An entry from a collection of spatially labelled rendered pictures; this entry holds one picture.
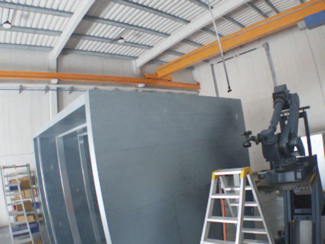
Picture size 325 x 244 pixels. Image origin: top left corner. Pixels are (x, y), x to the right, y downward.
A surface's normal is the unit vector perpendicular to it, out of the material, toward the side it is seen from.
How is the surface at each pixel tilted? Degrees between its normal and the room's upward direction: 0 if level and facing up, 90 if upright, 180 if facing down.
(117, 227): 90
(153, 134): 90
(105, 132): 90
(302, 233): 90
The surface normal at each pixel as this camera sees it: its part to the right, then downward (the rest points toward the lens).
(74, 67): 0.66, -0.18
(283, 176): -0.70, 0.01
